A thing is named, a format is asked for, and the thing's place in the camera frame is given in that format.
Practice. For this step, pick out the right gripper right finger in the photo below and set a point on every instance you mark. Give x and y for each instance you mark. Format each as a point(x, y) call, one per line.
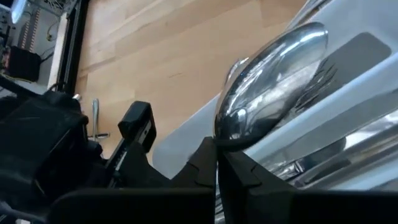
point(295, 208)

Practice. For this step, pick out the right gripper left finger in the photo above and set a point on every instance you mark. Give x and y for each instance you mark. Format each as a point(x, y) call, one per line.
point(140, 205)

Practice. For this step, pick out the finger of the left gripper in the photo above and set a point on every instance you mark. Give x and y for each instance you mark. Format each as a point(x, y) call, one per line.
point(138, 121)

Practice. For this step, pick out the silver spoon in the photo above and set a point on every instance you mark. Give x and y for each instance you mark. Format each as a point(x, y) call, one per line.
point(270, 87)

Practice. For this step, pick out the white cutlery tray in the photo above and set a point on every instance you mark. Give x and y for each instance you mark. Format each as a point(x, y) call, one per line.
point(183, 146)

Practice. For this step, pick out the black floor case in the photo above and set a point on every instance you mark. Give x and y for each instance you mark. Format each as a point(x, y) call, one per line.
point(23, 63)

